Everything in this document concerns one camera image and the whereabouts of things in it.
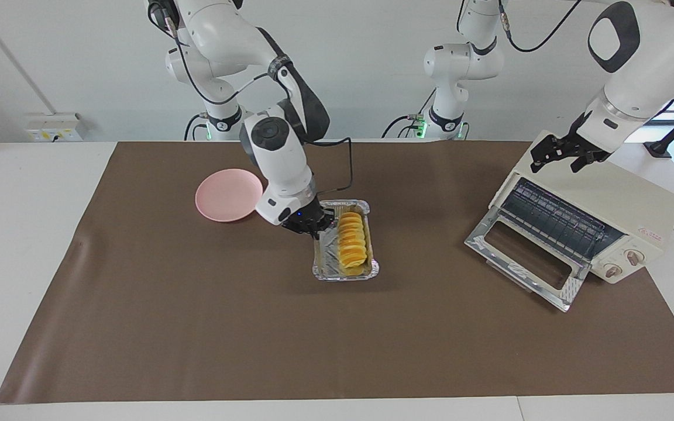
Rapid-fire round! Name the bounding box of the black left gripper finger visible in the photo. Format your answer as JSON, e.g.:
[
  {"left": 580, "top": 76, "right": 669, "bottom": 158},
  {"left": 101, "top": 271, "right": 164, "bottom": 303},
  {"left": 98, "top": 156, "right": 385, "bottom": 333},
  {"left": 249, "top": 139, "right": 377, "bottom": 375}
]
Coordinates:
[
  {"left": 529, "top": 134, "right": 569, "bottom": 175},
  {"left": 570, "top": 150, "right": 599, "bottom": 174}
]

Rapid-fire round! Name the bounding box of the yellow spiral bread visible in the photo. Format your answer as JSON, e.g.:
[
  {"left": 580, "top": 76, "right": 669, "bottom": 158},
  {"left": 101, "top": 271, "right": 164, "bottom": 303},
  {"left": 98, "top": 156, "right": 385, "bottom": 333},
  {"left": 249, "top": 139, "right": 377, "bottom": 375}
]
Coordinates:
[{"left": 337, "top": 212, "right": 369, "bottom": 270}]

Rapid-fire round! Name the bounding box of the aluminium foil tray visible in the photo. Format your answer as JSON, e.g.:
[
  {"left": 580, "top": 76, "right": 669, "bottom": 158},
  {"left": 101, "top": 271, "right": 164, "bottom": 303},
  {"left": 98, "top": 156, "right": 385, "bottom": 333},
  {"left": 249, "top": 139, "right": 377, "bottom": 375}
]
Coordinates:
[{"left": 312, "top": 199, "right": 380, "bottom": 282}]

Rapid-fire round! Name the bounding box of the cream toaster oven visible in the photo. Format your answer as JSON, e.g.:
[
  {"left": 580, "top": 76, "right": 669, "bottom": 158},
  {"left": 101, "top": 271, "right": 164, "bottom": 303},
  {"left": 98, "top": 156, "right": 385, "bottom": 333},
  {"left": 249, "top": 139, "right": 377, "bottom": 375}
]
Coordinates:
[{"left": 488, "top": 130, "right": 674, "bottom": 285}]

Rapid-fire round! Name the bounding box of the metal oven rack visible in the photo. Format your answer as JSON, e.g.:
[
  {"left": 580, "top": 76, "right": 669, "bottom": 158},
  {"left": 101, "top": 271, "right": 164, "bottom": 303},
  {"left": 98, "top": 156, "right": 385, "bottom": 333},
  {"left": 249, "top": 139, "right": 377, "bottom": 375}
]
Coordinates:
[{"left": 501, "top": 178, "right": 613, "bottom": 264}]

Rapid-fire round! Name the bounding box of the silver glass oven door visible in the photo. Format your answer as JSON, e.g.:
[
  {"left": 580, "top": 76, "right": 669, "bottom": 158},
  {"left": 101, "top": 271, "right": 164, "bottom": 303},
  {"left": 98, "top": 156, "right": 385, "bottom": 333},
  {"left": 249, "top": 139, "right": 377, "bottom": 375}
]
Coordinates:
[{"left": 464, "top": 206, "right": 592, "bottom": 312}]

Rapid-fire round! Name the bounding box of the pink round plate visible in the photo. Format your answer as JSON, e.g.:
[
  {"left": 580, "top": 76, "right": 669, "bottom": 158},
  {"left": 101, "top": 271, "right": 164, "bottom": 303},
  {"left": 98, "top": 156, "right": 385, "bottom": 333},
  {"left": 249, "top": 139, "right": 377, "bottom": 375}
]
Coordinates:
[{"left": 195, "top": 169, "right": 264, "bottom": 223}]

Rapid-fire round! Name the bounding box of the brown table mat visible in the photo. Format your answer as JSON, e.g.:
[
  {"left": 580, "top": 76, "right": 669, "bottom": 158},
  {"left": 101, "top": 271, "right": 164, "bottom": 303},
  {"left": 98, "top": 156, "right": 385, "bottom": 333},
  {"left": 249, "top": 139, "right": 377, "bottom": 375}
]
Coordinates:
[{"left": 0, "top": 140, "right": 674, "bottom": 404}]

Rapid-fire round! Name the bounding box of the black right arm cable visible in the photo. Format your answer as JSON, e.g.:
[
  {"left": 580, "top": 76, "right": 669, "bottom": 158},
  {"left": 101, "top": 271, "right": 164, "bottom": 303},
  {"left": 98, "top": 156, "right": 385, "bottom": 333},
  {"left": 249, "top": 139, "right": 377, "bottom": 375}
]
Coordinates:
[{"left": 149, "top": 3, "right": 354, "bottom": 196}]

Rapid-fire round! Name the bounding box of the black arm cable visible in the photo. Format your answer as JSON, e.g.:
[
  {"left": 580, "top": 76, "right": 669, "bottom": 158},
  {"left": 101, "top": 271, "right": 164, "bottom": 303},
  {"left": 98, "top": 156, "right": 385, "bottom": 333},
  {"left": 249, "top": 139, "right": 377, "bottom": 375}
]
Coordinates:
[
  {"left": 149, "top": 3, "right": 354, "bottom": 196},
  {"left": 498, "top": 0, "right": 583, "bottom": 53}
]

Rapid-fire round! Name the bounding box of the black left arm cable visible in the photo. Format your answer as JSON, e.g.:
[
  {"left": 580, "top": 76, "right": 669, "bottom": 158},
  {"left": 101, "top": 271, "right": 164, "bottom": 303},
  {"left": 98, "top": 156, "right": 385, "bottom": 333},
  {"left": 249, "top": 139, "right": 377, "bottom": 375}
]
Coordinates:
[{"left": 498, "top": 0, "right": 583, "bottom": 53}]

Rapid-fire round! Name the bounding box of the black base cable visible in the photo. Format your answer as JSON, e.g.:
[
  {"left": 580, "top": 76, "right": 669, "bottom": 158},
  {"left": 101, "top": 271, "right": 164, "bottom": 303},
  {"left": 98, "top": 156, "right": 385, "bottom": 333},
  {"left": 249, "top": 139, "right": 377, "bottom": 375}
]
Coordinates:
[
  {"left": 381, "top": 88, "right": 438, "bottom": 139},
  {"left": 184, "top": 113, "right": 206, "bottom": 141}
]

